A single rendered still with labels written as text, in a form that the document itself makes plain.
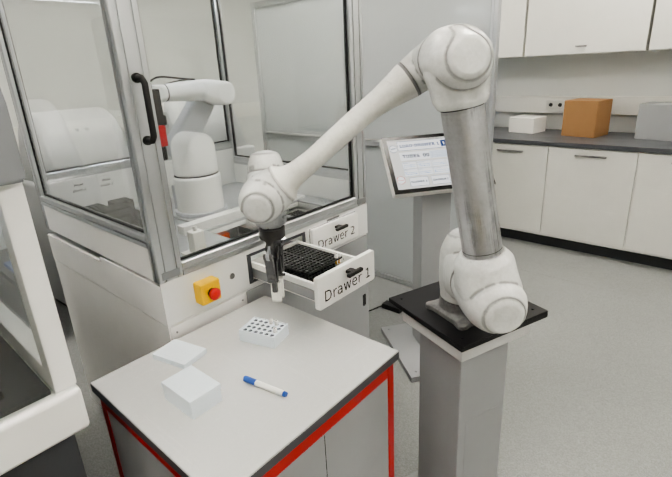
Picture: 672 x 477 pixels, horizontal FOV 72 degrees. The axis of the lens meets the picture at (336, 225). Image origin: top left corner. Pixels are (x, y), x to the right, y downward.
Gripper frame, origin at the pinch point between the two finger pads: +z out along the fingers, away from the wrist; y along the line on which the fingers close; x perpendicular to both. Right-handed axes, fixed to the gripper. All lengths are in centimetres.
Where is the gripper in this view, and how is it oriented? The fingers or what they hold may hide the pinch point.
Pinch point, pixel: (277, 289)
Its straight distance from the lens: 140.4
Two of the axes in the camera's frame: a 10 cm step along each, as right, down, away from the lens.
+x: -9.9, -0.1, 1.7
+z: 0.5, 9.5, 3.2
